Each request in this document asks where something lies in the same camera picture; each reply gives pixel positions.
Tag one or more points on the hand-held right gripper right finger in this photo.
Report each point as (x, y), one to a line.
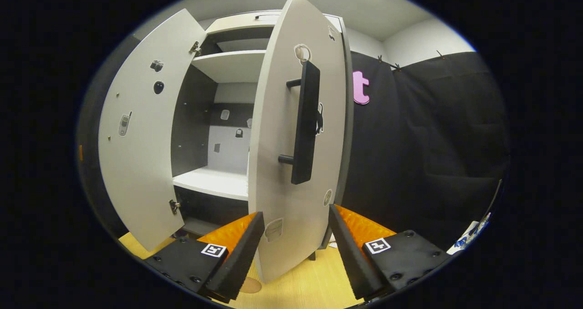
(350, 254)

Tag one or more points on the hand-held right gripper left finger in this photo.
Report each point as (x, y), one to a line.
(241, 259)

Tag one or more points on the white cabinet door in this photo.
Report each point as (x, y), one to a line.
(141, 163)
(273, 163)

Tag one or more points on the brown round coaster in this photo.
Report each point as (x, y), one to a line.
(250, 285)

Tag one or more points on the black backdrop cloth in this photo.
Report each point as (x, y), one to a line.
(432, 140)

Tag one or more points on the white and grey cabinet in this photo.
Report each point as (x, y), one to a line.
(193, 126)

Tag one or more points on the white cabinet drawer front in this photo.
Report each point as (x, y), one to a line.
(237, 24)

